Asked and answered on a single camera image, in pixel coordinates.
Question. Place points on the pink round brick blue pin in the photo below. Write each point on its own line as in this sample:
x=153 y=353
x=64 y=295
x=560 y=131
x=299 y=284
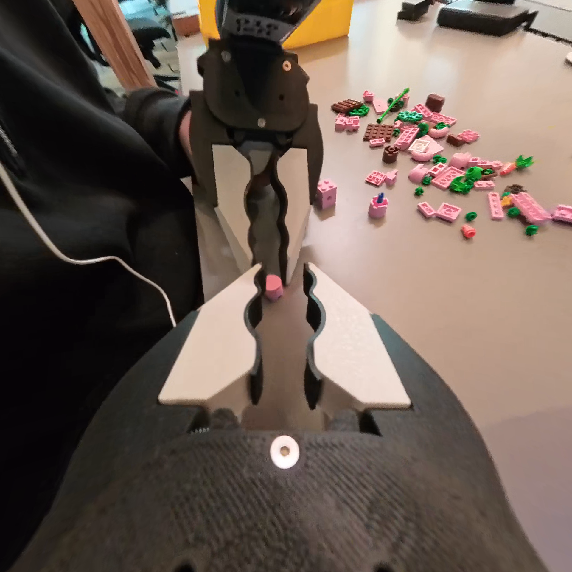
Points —
x=377 y=208

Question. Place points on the brown studded plate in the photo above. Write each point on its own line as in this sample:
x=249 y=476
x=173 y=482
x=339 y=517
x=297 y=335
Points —
x=347 y=106
x=379 y=132

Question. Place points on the person's left forearm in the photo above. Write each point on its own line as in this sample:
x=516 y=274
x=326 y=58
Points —
x=152 y=116

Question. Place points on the small black device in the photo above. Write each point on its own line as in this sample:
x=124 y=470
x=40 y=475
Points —
x=415 y=10

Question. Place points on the pink square brick with hole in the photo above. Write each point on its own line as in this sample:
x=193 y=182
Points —
x=326 y=194

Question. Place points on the black flat case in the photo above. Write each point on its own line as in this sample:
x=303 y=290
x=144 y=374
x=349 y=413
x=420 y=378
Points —
x=482 y=18

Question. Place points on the brown cube brick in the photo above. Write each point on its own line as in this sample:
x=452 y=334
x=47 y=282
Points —
x=435 y=102

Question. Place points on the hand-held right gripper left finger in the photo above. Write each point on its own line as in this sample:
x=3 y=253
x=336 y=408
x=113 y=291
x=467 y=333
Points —
x=210 y=357

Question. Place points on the pink round toy bolt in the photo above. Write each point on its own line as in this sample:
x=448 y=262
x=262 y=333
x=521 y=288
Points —
x=273 y=286

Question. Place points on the black office chair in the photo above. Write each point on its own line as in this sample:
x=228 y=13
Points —
x=149 y=35

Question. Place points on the green toy rod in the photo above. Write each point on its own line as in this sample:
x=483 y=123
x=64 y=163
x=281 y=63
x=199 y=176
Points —
x=393 y=106

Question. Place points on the brown round brick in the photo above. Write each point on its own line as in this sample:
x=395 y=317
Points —
x=391 y=154

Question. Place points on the cream square tile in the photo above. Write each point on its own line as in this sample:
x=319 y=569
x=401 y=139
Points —
x=421 y=145

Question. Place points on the small coral toy piece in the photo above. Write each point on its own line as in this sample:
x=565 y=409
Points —
x=468 y=231

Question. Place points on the pile of pink green bricks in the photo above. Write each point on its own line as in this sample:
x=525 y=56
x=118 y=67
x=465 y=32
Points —
x=447 y=176

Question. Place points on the person's left hand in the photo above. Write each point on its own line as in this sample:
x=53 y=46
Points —
x=185 y=132

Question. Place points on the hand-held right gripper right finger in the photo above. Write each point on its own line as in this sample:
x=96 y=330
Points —
x=357 y=357

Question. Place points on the wooden post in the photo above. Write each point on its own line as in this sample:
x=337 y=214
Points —
x=111 y=40

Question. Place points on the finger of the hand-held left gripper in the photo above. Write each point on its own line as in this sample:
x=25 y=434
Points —
x=230 y=187
x=298 y=192

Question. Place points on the yellow plastic bin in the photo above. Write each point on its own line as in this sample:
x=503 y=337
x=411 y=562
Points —
x=326 y=18

